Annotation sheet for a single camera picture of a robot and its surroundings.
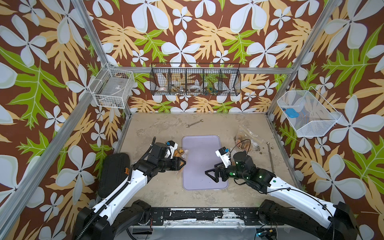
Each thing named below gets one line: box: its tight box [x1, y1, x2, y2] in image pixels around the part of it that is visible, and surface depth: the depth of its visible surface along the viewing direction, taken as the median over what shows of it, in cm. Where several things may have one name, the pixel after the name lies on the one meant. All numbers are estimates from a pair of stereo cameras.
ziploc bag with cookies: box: [174, 147, 190, 161], surface depth 92 cm
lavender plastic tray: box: [182, 135, 229, 191], surface depth 93 cm
